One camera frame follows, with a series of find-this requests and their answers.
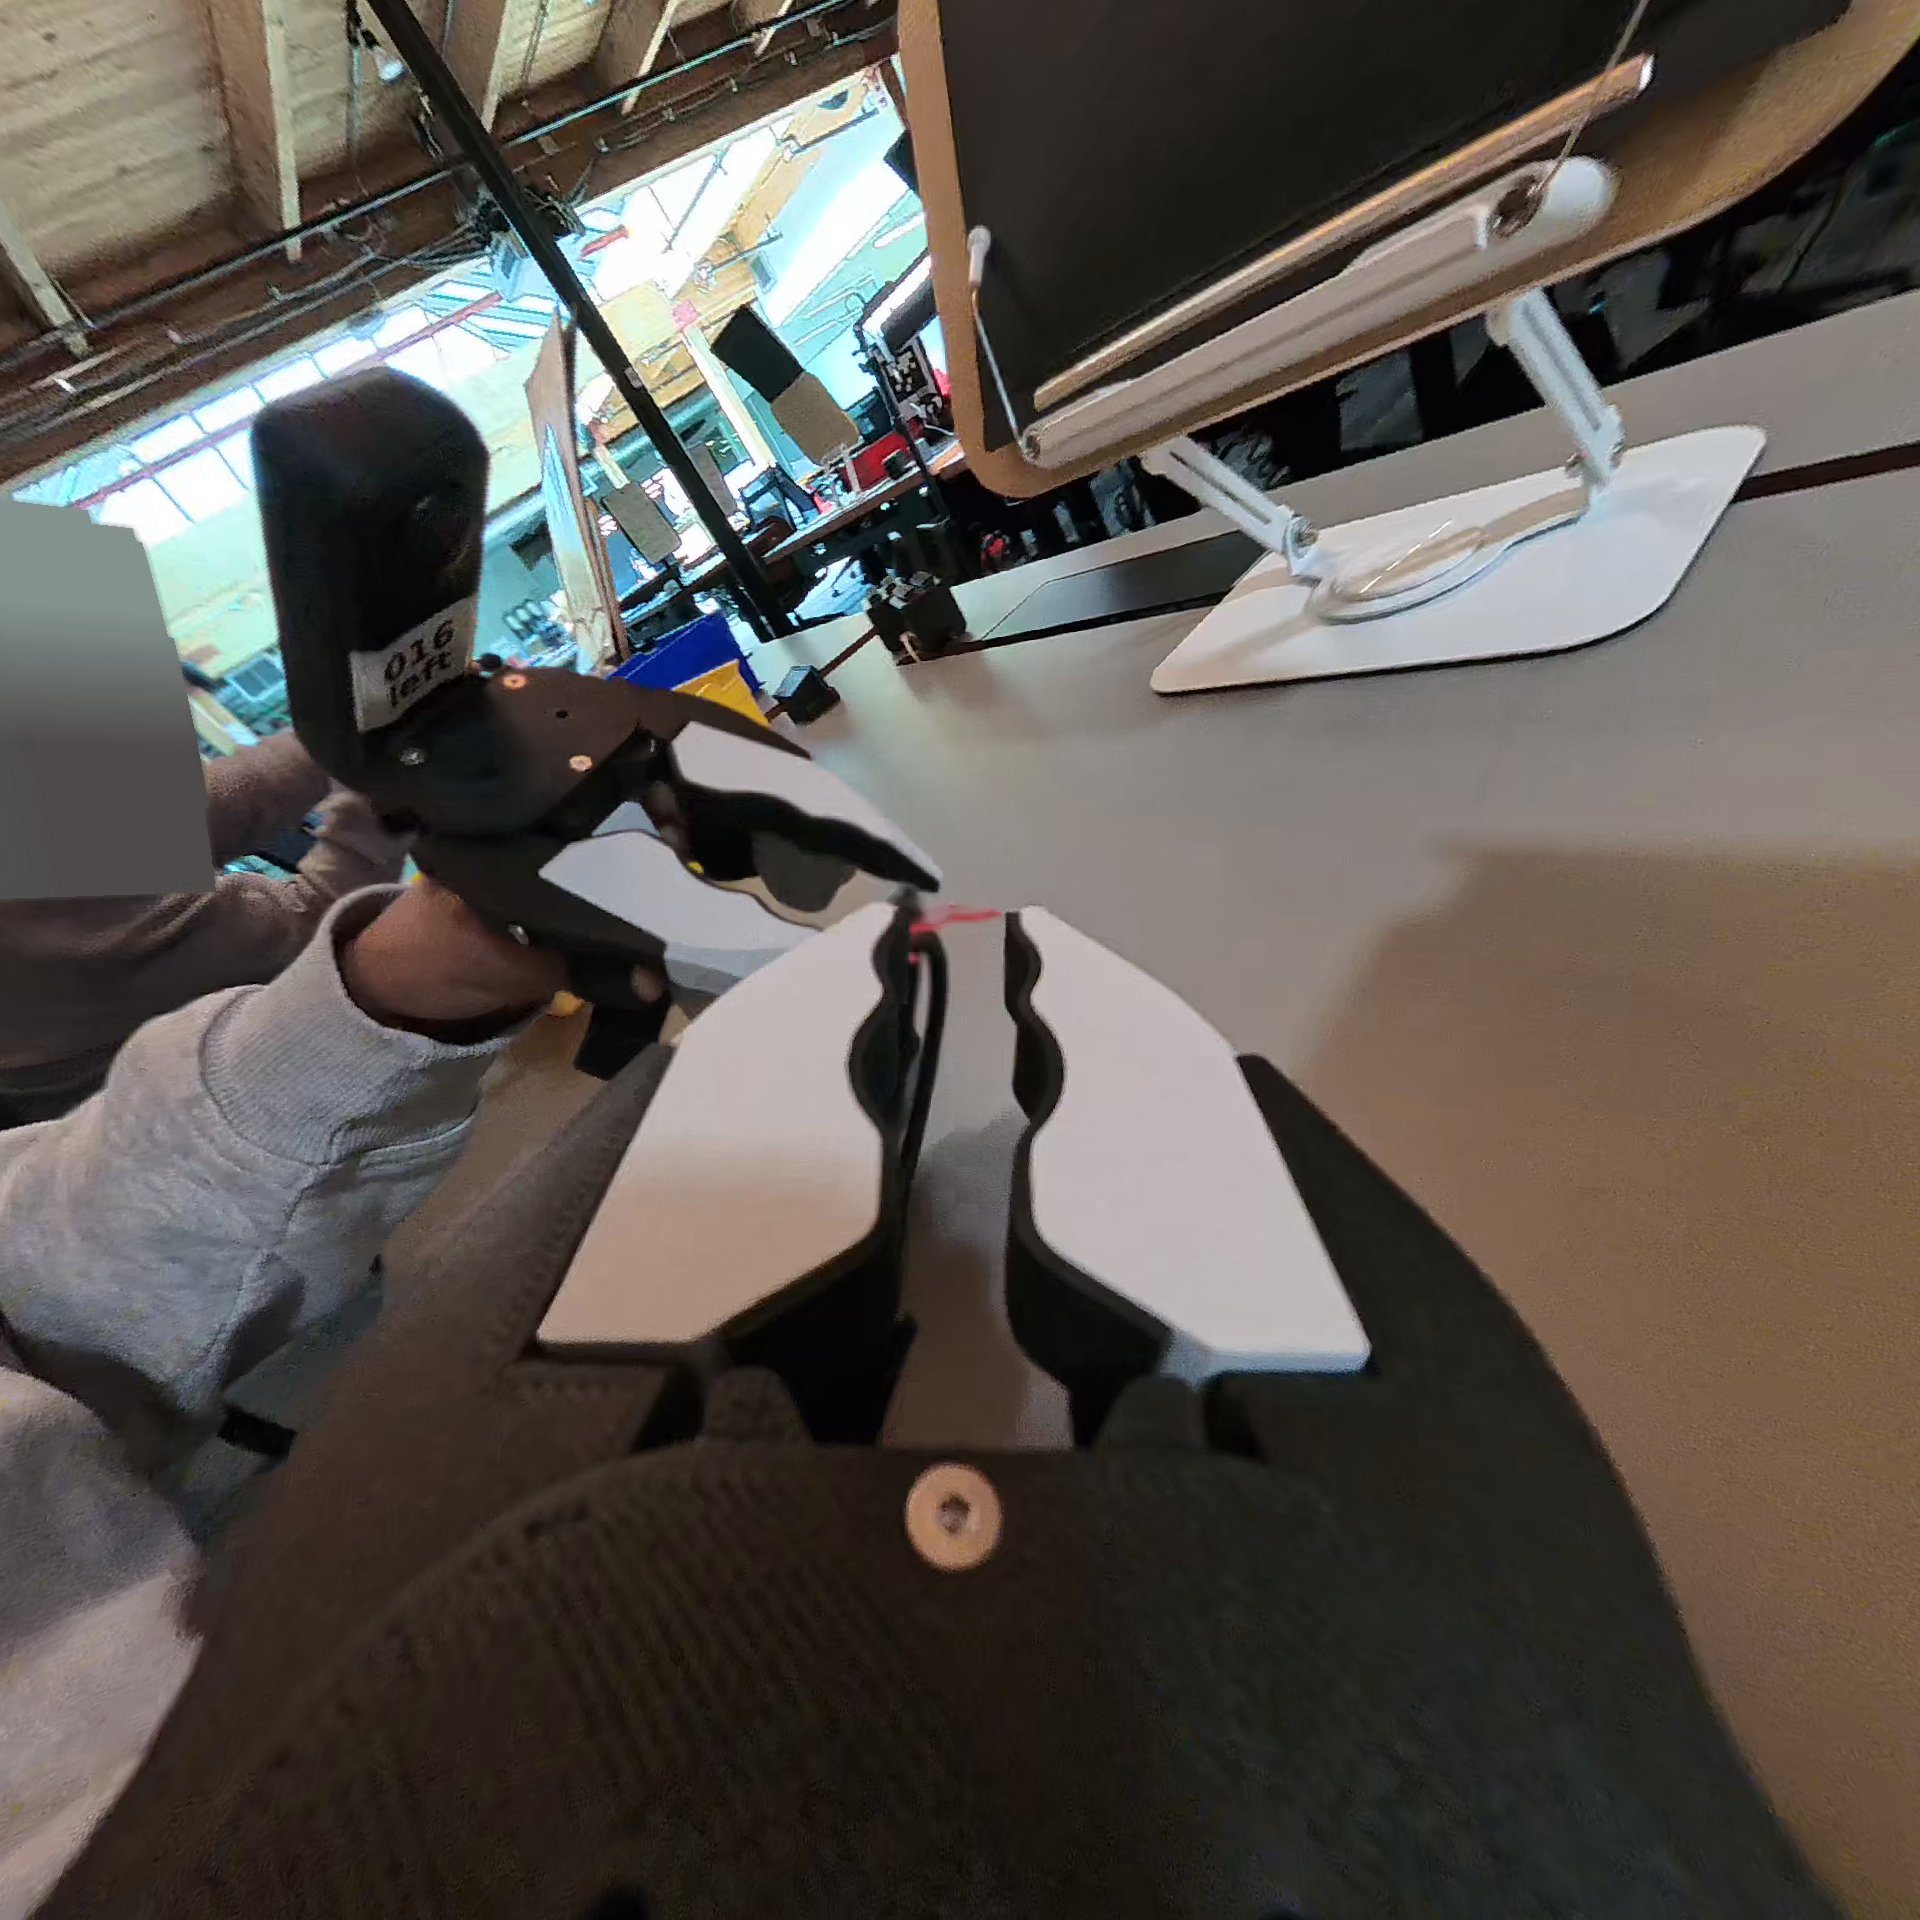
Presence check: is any black desk cover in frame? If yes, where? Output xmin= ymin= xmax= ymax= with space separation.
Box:
xmin=965 ymin=557 xmax=1279 ymax=646

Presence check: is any wooden easel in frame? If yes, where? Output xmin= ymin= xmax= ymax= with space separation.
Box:
xmin=520 ymin=316 xmax=636 ymax=680

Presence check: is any black ethernet cable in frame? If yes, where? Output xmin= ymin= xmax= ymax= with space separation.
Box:
xmin=886 ymin=900 xmax=953 ymax=1191

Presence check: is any black support pole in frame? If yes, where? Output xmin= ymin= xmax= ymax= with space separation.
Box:
xmin=357 ymin=0 xmax=793 ymax=642

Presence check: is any black and tan panel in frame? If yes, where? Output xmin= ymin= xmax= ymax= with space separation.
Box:
xmin=708 ymin=306 xmax=862 ymax=454

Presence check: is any black desktop device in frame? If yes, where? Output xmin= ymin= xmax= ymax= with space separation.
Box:
xmin=865 ymin=570 xmax=971 ymax=662

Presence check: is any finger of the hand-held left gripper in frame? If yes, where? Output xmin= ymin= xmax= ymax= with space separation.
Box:
xmin=661 ymin=724 xmax=944 ymax=911
xmin=537 ymin=837 xmax=840 ymax=1011

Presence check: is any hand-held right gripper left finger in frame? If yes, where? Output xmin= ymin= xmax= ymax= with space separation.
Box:
xmin=535 ymin=900 xmax=917 ymax=1403

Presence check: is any person's left hand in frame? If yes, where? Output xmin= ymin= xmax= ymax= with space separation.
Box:
xmin=336 ymin=877 xmax=672 ymax=1040

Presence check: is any person's left forearm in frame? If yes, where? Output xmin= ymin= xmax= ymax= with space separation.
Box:
xmin=0 ymin=885 xmax=519 ymax=1448

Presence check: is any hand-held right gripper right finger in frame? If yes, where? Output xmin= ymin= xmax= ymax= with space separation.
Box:
xmin=1000 ymin=906 xmax=1374 ymax=1376

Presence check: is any blue plastic bin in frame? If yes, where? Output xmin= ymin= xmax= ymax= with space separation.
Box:
xmin=608 ymin=614 xmax=751 ymax=699

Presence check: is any yellow plastic bin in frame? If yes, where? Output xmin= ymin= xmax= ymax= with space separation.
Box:
xmin=547 ymin=655 xmax=771 ymax=1021

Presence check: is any wood framed black board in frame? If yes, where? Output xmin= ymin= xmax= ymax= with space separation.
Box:
xmin=896 ymin=0 xmax=1888 ymax=500

